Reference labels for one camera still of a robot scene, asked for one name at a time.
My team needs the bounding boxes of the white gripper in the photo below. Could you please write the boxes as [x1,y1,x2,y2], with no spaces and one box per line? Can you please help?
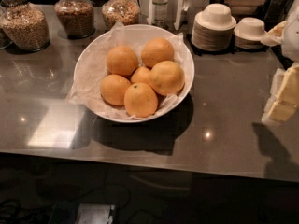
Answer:
[261,7,299,123]

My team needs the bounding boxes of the large orange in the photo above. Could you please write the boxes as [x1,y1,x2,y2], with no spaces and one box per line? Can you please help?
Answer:
[149,61,185,96]

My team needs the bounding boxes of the white stand behind bowl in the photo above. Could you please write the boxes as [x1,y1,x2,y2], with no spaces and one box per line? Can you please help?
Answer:
[139,0,209,30]

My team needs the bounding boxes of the white bowl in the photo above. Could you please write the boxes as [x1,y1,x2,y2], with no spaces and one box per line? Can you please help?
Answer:
[73,23,196,124]

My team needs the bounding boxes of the black rubber mat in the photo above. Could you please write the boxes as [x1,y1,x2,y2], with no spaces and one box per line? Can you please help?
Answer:
[271,45,293,70]

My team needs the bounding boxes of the short stack paper bowls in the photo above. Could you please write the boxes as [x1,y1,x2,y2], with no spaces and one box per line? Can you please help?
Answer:
[234,17,265,49]

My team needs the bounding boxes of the tall stack paper bowls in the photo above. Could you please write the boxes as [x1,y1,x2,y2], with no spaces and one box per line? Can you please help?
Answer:
[191,4,236,52]

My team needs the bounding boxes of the orange back right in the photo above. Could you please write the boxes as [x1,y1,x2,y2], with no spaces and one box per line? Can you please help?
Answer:
[141,37,175,68]

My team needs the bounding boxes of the clear glass bottle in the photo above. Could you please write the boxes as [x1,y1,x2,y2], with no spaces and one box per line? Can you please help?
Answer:
[151,0,168,28]

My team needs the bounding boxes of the small orange centre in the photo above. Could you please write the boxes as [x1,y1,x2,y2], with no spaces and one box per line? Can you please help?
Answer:
[130,66,150,84]

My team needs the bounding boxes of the orange front centre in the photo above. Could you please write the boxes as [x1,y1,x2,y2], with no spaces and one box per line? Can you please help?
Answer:
[124,83,158,118]

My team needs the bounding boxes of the orange back left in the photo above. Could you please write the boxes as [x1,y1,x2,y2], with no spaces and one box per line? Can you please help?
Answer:
[106,46,139,77]

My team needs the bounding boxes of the orange front left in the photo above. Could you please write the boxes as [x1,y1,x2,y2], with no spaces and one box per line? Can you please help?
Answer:
[100,75,131,105]

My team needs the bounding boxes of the glass jar of granola right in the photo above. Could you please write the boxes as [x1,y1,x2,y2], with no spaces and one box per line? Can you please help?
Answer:
[102,0,140,30]

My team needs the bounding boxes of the white paper liner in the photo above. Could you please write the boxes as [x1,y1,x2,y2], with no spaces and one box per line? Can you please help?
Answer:
[65,21,190,121]

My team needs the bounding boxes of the glass jar of cereal middle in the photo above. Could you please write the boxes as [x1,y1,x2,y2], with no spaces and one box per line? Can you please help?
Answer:
[54,0,94,38]

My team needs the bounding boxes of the glass jar of grains left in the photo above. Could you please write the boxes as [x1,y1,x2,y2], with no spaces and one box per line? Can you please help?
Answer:
[1,0,50,52]

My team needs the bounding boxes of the grey device under table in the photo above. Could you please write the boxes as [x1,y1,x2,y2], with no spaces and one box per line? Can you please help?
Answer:
[48,202,116,224]

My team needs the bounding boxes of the glass jar far left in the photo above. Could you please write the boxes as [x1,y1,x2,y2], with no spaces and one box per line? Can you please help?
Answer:
[0,7,12,49]

